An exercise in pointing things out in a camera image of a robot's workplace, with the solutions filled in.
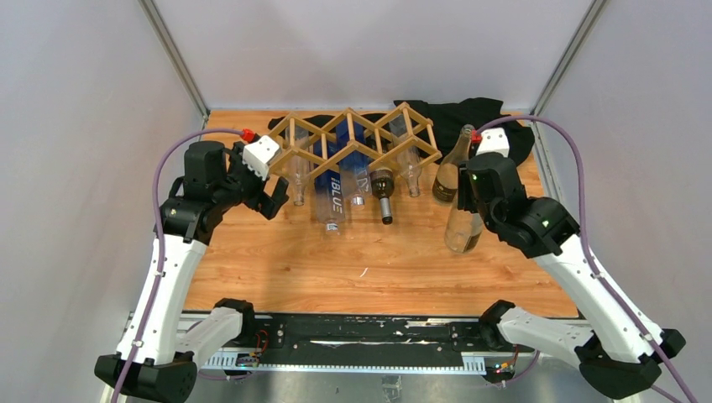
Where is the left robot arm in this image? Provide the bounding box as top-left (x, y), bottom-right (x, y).
top-left (94, 136), bottom-right (288, 402)

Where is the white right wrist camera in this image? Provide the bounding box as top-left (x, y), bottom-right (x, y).
top-left (474, 128), bottom-right (510, 158)

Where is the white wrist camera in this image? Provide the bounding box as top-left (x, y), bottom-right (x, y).
top-left (474, 128), bottom-right (510, 158)
top-left (242, 136), bottom-right (281, 181)

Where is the dark brown wine bottle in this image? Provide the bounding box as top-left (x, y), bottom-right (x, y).
top-left (369, 169), bottom-right (395, 225)

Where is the clear bottle with black label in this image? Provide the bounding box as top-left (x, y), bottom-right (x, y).
top-left (432, 124), bottom-right (476, 205)

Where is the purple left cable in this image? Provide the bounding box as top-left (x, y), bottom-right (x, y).
top-left (110, 128), bottom-right (257, 403)

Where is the clear glass bottle left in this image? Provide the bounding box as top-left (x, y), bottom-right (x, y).
top-left (286, 126), bottom-right (310, 207)

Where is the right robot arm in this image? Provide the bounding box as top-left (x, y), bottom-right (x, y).
top-left (457, 152), bottom-right (686, 400)

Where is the blue labelled clear bottle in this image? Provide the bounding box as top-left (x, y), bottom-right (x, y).
top-left (314, 169), bottom-right (345, 236)

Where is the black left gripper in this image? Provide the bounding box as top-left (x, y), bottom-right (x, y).
top-left (213, 142), bottom-right (288, 217)

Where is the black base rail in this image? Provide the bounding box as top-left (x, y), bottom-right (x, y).
top-left (191, 312), bottom-right (535, 374)

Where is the wooden lattice wine rack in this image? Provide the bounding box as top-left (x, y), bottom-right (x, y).
top-left (269, 102), bottom-right (442, 179)

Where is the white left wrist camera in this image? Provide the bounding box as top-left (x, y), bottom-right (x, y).
top-left (242, 136), bottom-right (281, 181)

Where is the clear bottle with silver label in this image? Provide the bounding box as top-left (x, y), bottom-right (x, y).
top-left (444, 207), bottom-right (484, 254)

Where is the small clear glass bottle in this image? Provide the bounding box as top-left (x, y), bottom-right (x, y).
top-left (389, 116), bottom-right (422, 197)

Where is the black cloth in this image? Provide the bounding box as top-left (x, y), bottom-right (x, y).
top-left (268, 97), bottom-right (537, 168)

